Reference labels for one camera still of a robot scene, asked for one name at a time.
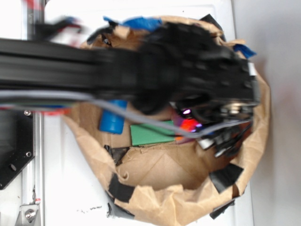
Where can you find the metal corner bracket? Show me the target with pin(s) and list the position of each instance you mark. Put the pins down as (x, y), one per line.
(29, 215)

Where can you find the blue toy bottle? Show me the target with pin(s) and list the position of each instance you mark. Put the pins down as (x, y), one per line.
(111, 122)

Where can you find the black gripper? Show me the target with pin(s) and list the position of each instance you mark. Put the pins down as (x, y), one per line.
(183, 65)

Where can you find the orange toy carrot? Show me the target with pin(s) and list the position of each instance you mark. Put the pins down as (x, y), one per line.
(188, 125)

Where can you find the aluminium frame rail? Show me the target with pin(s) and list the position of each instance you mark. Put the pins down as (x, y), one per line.
(33, 173)

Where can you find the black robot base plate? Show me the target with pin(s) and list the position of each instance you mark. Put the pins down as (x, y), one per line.
(16, 144)

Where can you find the brown paper bag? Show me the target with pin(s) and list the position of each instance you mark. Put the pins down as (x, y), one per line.
(170, 184)

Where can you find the green rectangular block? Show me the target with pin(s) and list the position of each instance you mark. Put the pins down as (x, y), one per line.
(147, 134)

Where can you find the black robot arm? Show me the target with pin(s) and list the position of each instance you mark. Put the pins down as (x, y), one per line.
(45, 74)

